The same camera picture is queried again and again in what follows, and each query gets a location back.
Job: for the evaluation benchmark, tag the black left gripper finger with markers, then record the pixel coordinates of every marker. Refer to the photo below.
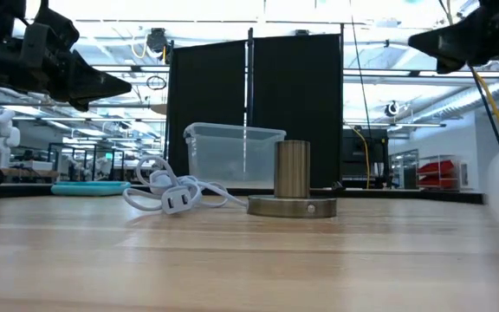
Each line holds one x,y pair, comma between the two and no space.
93,84
61,28

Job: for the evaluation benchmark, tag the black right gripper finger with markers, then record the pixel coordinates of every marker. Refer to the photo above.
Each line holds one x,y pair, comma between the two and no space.
457,43

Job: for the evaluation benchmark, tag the brushed metal lamp base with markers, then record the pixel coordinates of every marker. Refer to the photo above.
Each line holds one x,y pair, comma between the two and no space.
293,206

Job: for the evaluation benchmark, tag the blue calculator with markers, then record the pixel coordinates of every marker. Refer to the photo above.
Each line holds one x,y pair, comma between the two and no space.
89,188

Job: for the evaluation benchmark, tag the red bin shelf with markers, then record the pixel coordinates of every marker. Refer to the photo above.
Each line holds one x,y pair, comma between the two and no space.
438,171

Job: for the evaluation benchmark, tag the black cabinet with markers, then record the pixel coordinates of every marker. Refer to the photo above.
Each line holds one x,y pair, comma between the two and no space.
377,151

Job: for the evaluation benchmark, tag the glass display cabinet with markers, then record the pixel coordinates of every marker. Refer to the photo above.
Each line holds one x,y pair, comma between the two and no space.
403,169

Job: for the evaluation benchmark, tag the clear plastic storage bin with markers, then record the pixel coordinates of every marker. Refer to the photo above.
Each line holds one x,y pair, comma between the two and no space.
219,156

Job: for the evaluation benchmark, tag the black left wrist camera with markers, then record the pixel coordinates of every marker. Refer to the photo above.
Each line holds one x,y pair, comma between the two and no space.
35,45

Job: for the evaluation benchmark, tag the black aluminium table frame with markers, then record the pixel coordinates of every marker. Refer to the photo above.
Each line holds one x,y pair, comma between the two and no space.
405,196

